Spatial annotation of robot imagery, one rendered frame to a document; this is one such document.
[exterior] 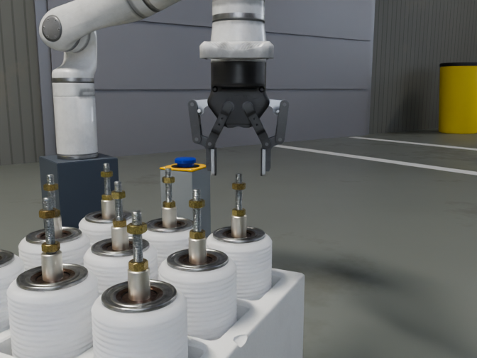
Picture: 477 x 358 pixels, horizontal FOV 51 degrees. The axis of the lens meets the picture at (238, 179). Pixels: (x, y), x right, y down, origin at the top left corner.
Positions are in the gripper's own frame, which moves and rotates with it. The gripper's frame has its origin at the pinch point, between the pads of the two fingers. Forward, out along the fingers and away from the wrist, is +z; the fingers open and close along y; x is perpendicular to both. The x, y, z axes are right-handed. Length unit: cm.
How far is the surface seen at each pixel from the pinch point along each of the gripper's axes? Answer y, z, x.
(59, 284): 18.4, 9.9, 19.4
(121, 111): 89, 4, -265
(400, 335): -30, 35, -19
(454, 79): -199, -20, -444
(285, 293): -6.7, 17.3, 3.5
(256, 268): -2.6, 13.6, 3.8
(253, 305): -2.2, 17.2, 7.9
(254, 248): -2.3, 10.7, 3.9
